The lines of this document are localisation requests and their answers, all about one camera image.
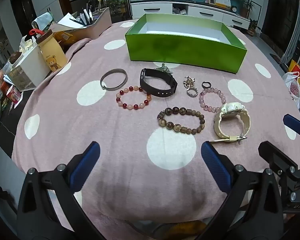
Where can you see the cream curved stick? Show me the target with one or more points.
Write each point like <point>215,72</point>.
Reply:
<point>100,2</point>

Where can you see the white plastic bag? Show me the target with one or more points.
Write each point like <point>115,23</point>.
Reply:
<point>293,90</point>

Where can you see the striped curtain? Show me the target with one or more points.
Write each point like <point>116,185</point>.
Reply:
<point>296,35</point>

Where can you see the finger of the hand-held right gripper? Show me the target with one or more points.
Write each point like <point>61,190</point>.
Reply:
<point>293,125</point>
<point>277,155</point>

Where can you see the white television cabinet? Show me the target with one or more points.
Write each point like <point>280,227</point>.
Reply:
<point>152,10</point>

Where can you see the small potted plant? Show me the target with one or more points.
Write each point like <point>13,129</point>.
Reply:
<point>252,27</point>

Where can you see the pink desk organizer tray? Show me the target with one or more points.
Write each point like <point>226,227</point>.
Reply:
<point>100,25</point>

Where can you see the black wristband watch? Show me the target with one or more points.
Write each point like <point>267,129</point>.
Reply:
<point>160,91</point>

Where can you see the green cardboard box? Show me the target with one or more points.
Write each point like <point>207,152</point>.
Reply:
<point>177,47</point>

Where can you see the red carton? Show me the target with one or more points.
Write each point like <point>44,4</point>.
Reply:
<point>11,93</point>

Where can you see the tall potted plant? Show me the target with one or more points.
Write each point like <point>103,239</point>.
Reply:
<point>246,7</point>

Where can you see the green jade frog charm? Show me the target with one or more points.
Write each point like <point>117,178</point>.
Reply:
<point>163,68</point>

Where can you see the cream wristwatch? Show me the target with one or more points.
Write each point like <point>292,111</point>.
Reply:
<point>230,108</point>

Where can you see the grey green cloth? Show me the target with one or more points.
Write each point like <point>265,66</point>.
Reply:
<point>41,20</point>

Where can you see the white storage box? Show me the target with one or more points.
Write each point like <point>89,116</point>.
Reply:
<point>32,65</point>

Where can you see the bundle of pens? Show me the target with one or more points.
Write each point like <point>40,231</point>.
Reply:
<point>86,16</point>

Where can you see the yellow snack packet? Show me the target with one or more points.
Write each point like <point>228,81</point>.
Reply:
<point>63,36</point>

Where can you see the yellow bear print bag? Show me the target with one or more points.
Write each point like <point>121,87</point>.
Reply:
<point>52,55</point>

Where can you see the pink polka dot blanket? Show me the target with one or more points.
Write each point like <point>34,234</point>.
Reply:
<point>115,135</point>

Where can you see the yellow paper bag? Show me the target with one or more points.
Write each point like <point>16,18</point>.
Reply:
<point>298,70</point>

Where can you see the silver bangle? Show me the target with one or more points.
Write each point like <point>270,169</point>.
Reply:
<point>110,88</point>

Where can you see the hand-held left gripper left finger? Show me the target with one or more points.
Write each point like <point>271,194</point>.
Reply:
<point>86,163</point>

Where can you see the white and yellow desk calendar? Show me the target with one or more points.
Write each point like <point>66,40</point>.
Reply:
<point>222,2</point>

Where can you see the small alarm clock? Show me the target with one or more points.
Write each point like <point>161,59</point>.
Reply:
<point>234,9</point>

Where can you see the dark door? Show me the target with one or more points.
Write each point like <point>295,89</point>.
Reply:
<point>280,12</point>

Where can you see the white paper sheets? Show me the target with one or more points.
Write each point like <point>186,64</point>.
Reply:
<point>65,21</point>

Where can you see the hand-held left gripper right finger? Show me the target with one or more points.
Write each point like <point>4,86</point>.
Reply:
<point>215,166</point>

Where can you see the green potted plants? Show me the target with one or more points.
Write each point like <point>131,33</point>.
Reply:
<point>116,5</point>

